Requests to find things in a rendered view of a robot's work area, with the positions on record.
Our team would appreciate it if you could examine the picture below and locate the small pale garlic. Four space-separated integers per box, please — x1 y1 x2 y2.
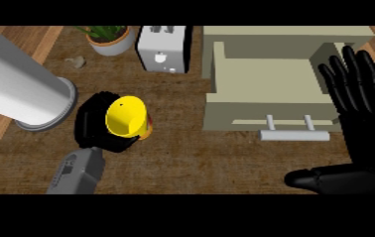
64 56 89 69

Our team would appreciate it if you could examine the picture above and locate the yellow cup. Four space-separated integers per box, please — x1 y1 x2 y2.
104 95 154 141

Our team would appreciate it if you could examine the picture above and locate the beige cabinet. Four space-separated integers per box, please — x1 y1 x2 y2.
201 25 375 80

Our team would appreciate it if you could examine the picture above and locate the potted green plant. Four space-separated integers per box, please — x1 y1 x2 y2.
74 25 138 57

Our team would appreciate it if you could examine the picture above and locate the large white cylinder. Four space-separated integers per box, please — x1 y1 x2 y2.
0 34 80 133

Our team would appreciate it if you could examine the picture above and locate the white toaster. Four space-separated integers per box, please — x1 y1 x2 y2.
135 25 195 74

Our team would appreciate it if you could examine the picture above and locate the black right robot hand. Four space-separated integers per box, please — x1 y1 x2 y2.
282 45 375 195

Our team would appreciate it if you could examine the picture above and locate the beige open drawer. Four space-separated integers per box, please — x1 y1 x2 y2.
201 41 346 133

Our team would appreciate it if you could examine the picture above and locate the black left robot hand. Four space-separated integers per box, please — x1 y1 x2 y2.
74 90 141 154

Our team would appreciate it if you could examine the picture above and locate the white drawer handle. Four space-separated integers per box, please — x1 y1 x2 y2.
259 114 331 142

